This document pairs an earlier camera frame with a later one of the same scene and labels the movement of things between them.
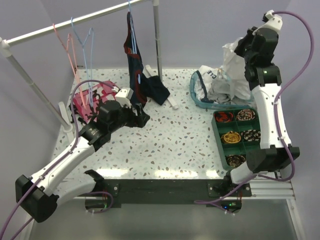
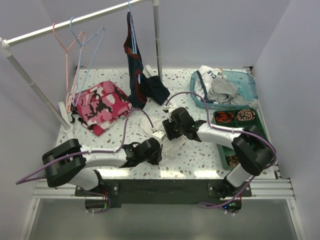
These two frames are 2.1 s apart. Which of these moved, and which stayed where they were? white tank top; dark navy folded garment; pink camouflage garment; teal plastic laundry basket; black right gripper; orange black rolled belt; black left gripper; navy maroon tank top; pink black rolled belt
Moved: white tank top; black right gripper; black left gripper
Stayed: navy maroon tank top; pink camouflage garment; orange black rolled belt; teal plastic laundry basket; dark navy folded garment; pink black rolled belt
